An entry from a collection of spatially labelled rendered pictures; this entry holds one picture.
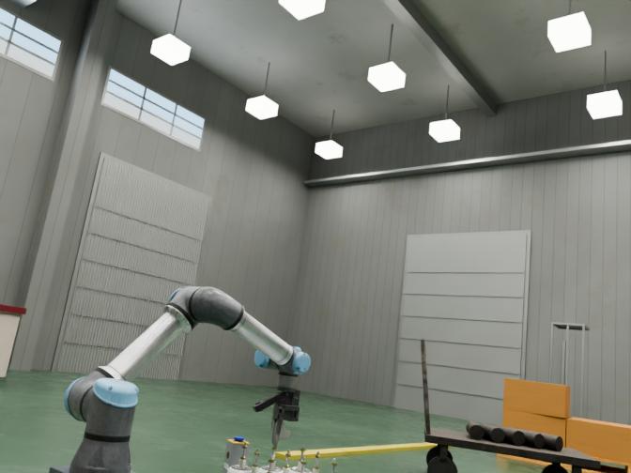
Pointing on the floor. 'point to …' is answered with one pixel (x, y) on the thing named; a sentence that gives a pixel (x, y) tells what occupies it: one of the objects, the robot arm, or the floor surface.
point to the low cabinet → (9, 317)
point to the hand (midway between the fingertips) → (273, 442)
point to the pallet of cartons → (564, 424)
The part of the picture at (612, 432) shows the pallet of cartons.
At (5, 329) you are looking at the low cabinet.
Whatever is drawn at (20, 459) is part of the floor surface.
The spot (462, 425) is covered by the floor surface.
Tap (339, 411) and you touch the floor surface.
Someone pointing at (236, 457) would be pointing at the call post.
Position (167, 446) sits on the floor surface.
